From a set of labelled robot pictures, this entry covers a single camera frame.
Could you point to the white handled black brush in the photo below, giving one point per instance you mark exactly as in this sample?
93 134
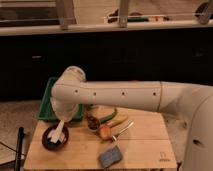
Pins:
56 133

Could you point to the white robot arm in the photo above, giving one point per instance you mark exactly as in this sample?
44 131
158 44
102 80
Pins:
194 102

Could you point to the purple bowl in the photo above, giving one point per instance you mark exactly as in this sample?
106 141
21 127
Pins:
49 145

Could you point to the sandwich toy block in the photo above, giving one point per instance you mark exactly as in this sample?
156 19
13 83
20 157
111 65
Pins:
91 106

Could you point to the green pepper toy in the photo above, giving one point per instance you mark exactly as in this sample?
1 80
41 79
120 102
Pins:
108 117

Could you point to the yellow banana toy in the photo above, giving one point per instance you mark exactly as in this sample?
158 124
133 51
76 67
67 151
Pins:
117 121

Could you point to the dark red berry toy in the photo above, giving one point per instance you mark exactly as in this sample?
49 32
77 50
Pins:
93 123

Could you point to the metal fork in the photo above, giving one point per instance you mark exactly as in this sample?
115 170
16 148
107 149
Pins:
115 136

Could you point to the orange carrot toy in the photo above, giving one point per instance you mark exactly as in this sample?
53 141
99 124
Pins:
104 132

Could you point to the green plastic tray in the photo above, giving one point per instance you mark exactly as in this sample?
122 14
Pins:
46 112

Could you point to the blue sponge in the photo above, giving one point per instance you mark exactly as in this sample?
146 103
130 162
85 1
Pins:
110 156

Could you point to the black pole left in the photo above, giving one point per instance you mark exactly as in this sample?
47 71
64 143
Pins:
18 154

